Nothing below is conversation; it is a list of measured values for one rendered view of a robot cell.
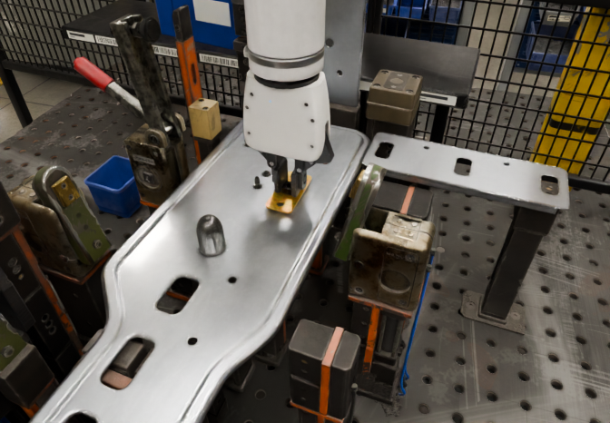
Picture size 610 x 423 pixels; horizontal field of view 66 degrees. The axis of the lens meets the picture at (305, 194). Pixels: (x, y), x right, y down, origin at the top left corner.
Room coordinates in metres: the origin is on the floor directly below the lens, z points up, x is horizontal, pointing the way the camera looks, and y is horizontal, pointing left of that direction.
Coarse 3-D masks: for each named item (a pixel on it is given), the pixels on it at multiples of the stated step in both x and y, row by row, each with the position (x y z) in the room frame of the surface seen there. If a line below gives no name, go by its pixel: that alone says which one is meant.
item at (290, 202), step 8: (288, 176) 0.53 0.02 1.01; (288, 184) 0.50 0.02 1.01; (280, 192) 0.50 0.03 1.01; (288, 192) 0.49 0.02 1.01; (272, 200) 0.48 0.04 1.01; (280, 200) 0.48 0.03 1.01; (288, 200) 0.48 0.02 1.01; (296, 200) 0.48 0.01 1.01; (272, 208) 0.46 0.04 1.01; (280, 208) 0.46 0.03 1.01; (288, 208) 0.46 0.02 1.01
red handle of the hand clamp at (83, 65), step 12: (84, 60) 0.61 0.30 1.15; (84, 72) 0.60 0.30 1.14; (96, 72) 0.60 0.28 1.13; (96, 84) 0.59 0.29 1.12; (108, 84) 0.59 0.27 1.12; (120, 96) 0.58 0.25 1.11; (132, 96) 0.59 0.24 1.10; (132, 108) 0.58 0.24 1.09; (144, 120) 0.57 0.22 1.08; (168, 132) 0.56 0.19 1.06
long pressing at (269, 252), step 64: (192, 192) 0.50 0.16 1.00; (256, 192) 0.50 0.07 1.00; (320, 192) 0.50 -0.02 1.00; (128, 256) 0.38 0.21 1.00; (192, 256) 0.38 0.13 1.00; (256, 256) 0.38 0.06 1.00; (128, 320) 0.29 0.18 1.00; (192, 320) 0.29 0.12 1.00; (256, 320) 0.29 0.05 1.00; (64, 384) 0.22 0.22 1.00; (192, 384) 0.22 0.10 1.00
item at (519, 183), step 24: (408, 144) 0.62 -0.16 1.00; (432, 144) 0.62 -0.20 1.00; (408, 168) 0.56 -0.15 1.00; (432, 168) 0.56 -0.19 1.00; (480, 168) 0.56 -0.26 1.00; (504, 168) 0.56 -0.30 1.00; (528, 168) 0.56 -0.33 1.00; (552, 168) 0.56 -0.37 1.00; (480, 192) 0.51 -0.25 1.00; (504, 192) 0.50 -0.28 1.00; (528, 192) 0.50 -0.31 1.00
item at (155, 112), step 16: (128, 16) 0.58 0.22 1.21; (112, 32) 0.58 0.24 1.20; (128, 32) 0.56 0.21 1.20; (144, 32) 0.55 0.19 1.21; (160, 32) 0.57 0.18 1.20; (128, 48) 0.56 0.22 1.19; (144, 48) 0.58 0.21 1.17; (128, 64) 0.56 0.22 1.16; (144, 64) 0.58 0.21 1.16; (144, 80) 0.55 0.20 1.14; (160, 80) 0.58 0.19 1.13; (144, 96) 0.55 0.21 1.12; (160, 96) 0.58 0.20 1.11; (144, 112) 0.56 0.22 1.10; (160, 112) 0.57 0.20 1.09; (160, 128) 0.55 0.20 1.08; (176, 128) 0.57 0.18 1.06
